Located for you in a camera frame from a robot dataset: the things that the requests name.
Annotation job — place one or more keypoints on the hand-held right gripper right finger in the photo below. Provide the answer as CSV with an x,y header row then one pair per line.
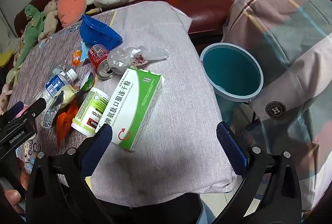
x,y
230,146

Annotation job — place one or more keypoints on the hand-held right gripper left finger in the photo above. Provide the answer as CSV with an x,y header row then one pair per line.
x,y
99,146

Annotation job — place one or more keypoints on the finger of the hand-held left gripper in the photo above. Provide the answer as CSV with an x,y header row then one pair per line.
x,y
36,107
13,111

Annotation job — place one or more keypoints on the clear plastic water bottle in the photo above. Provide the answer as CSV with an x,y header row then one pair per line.
x,y
55,84

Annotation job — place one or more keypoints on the red-orange wrapper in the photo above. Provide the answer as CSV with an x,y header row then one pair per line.
x,y
64,123

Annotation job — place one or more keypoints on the orange and cream snack bag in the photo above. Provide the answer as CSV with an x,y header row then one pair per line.
x,y
67,93

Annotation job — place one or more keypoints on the green and white medicine box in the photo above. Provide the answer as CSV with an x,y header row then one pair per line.
x,y
134,104

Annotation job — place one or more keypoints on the small green white cup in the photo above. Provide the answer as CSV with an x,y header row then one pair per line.
x,y
88,81

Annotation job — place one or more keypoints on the orange egg toy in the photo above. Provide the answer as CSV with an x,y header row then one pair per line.
x,y
77,56

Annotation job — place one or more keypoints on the blue round waste bin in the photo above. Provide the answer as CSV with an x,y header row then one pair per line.
x,y
230,71

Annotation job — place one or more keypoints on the red soda can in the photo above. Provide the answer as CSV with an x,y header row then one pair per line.
x,y
97,56

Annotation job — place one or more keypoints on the clear plastic bag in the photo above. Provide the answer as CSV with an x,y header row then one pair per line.
x,y
122,58

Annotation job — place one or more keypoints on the blue plastic container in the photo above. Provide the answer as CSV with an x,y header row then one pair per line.
x,y
98,32

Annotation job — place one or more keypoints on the person's left hand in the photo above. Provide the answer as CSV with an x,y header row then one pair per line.
x,y
13,196

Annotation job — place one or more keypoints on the person's leg in jeans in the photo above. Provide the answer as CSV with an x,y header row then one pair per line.
x,y
207,213

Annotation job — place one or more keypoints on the pinkish grey tablecloth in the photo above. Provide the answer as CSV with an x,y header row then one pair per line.
x,y
168,110

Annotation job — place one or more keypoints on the small green dinosaur plush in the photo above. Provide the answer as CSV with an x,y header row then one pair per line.
x,y
32,27

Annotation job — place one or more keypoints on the beige doll plush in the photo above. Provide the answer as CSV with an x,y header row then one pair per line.
x,y
50,21

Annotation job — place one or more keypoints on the plaid blanket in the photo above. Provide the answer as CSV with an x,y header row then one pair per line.
x,y
285,32

